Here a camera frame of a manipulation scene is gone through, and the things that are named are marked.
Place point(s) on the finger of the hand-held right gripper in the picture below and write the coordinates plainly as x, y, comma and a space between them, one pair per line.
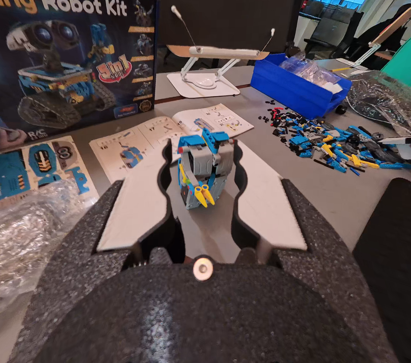
395, 144

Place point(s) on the dark blue robot kit box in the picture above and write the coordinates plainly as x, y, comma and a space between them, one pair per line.
80, 64

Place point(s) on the blue plastic bin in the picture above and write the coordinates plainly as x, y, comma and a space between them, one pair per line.
289, 90

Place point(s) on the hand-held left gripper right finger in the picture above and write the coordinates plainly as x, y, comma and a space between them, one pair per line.
266, 208

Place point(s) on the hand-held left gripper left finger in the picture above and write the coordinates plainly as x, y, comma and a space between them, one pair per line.
138, 208

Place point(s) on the black perforated foam mat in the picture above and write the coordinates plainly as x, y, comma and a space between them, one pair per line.
385, 257

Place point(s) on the blue grey brick robot model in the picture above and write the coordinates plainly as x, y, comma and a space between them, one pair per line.
205, 160

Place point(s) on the open instruction booklet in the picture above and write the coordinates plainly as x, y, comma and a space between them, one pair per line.
151, 133

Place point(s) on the blue sticker sheet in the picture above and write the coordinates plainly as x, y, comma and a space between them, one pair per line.
41, 160

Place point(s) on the clear plastic bags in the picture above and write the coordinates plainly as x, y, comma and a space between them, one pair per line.
29, 234

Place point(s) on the teal plastic folder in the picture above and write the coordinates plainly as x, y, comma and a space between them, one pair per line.
398, 64

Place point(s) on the clear bags in bin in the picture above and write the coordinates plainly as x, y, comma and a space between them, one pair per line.
305, 67

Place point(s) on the small black wheel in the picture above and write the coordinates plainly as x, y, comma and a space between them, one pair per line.
341, 109

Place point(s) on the pile of small brick pieces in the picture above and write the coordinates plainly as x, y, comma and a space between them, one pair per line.
321, 141

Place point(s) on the grey desk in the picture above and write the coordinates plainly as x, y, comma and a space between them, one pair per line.
305, 196

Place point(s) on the clear plastic bag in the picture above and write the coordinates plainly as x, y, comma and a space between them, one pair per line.
379, 96

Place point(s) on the white folding book stand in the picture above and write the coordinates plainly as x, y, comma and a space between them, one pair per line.
205, 83

